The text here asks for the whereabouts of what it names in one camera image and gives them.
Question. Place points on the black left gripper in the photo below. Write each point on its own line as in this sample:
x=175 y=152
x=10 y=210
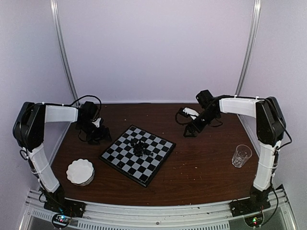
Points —
x=101 y=133

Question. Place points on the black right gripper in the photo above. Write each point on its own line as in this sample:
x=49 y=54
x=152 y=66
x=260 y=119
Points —
x=193 y=131

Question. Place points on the black and grey chessboard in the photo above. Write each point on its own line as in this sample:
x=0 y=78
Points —
x=119 y=155

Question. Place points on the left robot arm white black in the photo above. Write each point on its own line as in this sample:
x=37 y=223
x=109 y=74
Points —
x=29 y=129

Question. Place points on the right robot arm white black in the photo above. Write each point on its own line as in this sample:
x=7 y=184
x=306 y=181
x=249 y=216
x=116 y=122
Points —
x=270 y=129

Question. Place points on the pile of black chess pieces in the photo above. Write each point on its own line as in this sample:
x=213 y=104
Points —
x=140 y=148

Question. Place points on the left round control board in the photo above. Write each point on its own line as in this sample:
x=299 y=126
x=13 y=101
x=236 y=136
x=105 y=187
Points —
x=60 y=221

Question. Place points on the round control board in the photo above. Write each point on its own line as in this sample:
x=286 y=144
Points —
x=60 y=221
x=254 y=221

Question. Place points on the right round control board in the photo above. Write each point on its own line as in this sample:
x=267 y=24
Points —
x=254 y=221

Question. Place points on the white scalloped bowl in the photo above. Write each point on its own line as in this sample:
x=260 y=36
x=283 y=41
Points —
x=80 y=172

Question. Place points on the clear drinking glass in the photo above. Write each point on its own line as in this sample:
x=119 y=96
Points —
x=241 y=155

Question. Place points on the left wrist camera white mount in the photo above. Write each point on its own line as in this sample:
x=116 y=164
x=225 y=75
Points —
x=98 y=122

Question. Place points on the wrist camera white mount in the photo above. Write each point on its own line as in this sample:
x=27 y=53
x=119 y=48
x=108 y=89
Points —
x=188 y=112
x=98 y=122

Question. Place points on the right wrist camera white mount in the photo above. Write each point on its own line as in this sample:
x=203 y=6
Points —
x=188 y=112

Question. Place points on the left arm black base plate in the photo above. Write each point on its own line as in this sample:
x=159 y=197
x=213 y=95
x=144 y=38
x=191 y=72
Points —
x=70 y=208

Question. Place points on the aluminium front rail frame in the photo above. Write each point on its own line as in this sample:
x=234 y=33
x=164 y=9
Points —
x=211 y=216

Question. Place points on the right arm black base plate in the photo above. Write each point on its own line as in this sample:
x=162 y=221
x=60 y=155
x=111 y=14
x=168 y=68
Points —
x=245 y=206

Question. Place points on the left aluminium corner post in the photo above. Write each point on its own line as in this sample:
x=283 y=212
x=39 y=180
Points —
x=63 y=53

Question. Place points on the aluminium corner post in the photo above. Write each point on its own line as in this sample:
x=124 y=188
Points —
x=63 y=53
x=255 y=20

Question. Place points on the right aluminium corner post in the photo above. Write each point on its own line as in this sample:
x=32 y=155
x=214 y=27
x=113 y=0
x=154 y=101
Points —
x=255 y=20

